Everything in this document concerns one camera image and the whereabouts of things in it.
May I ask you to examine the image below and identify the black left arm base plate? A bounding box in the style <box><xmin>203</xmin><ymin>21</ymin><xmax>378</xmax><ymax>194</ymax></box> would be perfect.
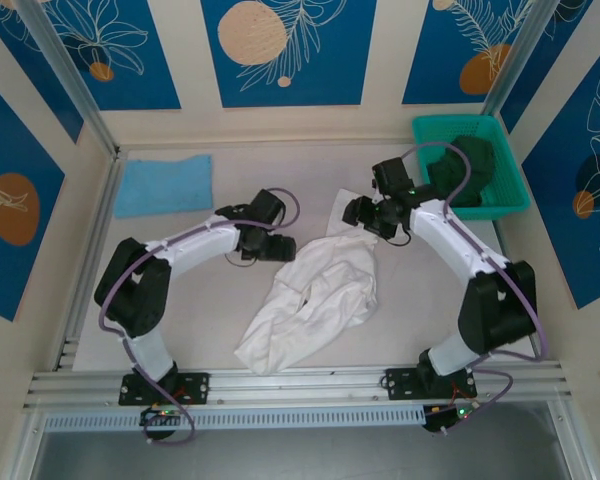
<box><xmin>118</xmin><ymin>371</ymin><xmax>211</xmax><ymax>406</ymax></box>

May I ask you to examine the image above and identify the folded light blue t-shirt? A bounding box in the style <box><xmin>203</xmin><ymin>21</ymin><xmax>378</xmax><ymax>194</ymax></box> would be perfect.
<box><xmin>113</xmin><ymin>153</ymin><xmax>214</xmax><ymax>219</ymax></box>

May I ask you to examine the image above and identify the aluminium mounting rail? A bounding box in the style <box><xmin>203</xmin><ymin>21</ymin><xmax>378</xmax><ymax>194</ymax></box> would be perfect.
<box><xmin>22</xmin><ymin>360</ymin><xmax>569</xmax><ymax>412</ymax></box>

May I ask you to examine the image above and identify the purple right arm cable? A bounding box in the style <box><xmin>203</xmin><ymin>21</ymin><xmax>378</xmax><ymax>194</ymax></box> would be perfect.
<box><xmin>402</xmin><ymin>142</ymin><xmax>550</xmax><ymax>436</ymax></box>

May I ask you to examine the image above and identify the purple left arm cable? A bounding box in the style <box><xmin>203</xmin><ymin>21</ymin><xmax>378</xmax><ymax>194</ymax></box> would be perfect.
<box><xmin>97</xmin><ymin>187</ymin><xmax>302</xmax><ymax>445</ymax></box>

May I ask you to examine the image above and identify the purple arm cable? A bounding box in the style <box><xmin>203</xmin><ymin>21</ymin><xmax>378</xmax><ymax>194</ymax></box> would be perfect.
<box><xmin>402</xmin><ymin>142</ymin><xmax>550</xmax><ymax>436</ymax></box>
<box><xmin>97</xmin><ymin>187</ymin><xmax>302</xmax><ymax>445</ymax></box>

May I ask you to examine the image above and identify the dark green t-shirt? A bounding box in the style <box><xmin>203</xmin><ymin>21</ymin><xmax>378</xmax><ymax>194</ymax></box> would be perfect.
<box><xmin>426</xmin><ymin>135</ymin><xmax>499</xmax><ymax>207</ymax></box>

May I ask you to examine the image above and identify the white t-shirt with robot print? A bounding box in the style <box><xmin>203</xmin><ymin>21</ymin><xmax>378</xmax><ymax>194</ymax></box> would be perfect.
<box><xmin>233</xmin><ymin>188</ymin><xmax>381</xmax><ymax>375</ymax></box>

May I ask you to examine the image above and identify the aluminium frame post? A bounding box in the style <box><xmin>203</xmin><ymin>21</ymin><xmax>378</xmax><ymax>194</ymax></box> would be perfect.
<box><xmin>482</xmin><ymin>0</ymin><xmax>554</xmax><ymax>119</ymax></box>
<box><xmin>17</xmin><ymin>0</ymin><xmax>122</xmax><ymax>160</ymax></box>

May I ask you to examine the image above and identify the teal plastic basket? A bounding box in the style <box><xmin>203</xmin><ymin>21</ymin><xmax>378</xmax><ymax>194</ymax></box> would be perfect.
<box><xmin>411</xmin><ymin>115</ymin><xmax>532</xmax><ymax>222</ymax></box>

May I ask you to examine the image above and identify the white slotted cable duct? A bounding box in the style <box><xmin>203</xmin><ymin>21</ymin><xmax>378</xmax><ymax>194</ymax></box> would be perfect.
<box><xmin>43</xmin><ymin>404</ymin><xmax>426</xmax><ymax>432</ymax></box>

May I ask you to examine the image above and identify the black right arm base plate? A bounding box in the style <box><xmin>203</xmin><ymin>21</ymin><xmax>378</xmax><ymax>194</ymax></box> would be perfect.
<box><xmin>383</xmin><ymin>367</ymin><xmax>478</xmax><ymax>401</ymax></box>

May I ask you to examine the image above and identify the grey metal sheet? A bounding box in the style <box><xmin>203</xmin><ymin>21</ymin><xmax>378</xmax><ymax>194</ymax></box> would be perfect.
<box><xmin>29</xmin><ymin>429</ymin><xmax>569</xmax><ymax>480</ymax></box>

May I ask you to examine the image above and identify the blue floral wall panel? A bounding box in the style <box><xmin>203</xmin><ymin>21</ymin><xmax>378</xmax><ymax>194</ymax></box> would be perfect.
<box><xmin>44</xmin><ymin>0</ymin><xmax>182</xmax><ymax>112</ymax></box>
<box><xmin>0</xmin><ymin>71</ymin><xmax>66</xmax><ymax>323</ymax></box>
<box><xmin>201</xmin><ymin>0</ymin><xmax>378</xmax><ymax>109</ymax></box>
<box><xmin>402</xmin><ymin>0</ymin><xmax>537</xmax><ymax>106</ymax></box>
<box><xmin>499</xmin><ymin>0</ymin><xmax>594</xmax><ymax>134</ymax></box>
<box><xmin>0</xmin><ymin>0</ymin><xmax>85</xmax><ymax>145</ymax></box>
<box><xmin>522</xmin><ymin>37</ymin><xmax>600</xmax><ymax>310</ymax></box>

